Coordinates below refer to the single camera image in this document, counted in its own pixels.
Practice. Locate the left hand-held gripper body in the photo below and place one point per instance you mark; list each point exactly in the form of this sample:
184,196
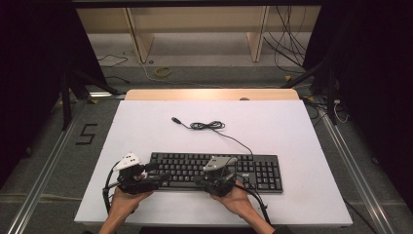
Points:
133,185

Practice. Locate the dark curtain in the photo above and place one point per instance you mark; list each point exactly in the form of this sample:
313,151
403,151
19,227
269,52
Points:
376,81
29,81

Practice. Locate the black keyboard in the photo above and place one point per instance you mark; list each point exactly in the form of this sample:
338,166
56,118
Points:
259,172

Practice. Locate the yellow tape roll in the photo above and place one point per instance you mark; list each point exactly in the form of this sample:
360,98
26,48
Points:
157,71

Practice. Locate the black overhead frame bar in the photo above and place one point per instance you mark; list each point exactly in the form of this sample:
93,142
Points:
195,3

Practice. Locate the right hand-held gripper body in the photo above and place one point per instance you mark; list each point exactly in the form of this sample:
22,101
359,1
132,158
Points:
219,185

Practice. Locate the black metal stand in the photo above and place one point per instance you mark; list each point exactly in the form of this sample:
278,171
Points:
66,107
331,97

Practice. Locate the person's right hand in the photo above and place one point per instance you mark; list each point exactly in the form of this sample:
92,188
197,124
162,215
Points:
237,201

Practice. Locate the light wooden shelf unit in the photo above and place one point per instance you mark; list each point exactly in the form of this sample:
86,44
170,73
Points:
195,19

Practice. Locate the person's left hand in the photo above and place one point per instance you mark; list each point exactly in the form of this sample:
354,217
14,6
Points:
125,204

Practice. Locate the white board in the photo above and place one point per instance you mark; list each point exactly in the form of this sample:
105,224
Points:
259,130

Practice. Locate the aluminium floor rail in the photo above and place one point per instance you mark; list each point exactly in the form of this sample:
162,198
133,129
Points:
42,183
357,177

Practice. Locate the person's dark clothing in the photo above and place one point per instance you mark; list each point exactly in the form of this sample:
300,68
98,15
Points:
201,231

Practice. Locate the short aluminium bar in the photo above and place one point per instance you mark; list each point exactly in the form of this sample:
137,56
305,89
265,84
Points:
105,95

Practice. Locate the light wooden table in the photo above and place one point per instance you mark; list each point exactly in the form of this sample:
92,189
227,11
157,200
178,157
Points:
195,94

